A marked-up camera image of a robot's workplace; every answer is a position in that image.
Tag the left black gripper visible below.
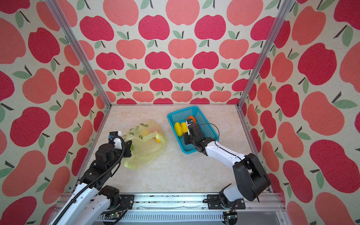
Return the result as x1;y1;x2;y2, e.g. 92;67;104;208
107;139;133;172

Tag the yellow lemon fruit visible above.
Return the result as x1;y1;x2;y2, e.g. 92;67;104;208
174;122;184;137

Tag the yellow banana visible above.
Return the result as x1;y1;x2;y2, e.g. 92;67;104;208
181;122;188;134

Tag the orange fruit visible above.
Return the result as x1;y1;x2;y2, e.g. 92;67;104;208
187;116;196;123

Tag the turquoise plastic basket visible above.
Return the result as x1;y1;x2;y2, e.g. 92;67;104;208
167;106;219;154

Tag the yellow plastic bag with fruit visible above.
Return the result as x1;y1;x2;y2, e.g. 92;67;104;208
122;120;168;170

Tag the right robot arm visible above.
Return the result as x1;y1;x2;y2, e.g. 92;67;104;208
185;123;271;209

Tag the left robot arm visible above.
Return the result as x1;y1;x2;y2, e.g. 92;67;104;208
50;138;133;225

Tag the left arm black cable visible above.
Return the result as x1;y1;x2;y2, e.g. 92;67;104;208
52;135;126;225

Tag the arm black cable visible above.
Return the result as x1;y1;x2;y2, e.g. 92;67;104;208
52;135;126;225
196;123;248;167

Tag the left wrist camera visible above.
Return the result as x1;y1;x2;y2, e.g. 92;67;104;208
108;131;122;150

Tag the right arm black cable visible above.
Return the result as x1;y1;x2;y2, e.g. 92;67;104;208
196;123;248;167

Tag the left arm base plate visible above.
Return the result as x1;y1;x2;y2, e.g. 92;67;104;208
95;193;135;211

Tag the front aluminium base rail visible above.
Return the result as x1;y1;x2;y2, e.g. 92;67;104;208
46;193;292;225

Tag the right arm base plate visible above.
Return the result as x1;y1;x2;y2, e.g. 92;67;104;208
202;194;246;211

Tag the left aluminium frame post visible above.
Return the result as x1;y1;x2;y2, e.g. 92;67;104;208
45;1;112;109

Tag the aluminium frame post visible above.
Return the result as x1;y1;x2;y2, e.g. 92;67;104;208
236;0;295;110
45;1;112;109

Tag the right aluminium frame post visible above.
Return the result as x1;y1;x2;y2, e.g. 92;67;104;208
236;0;295;110

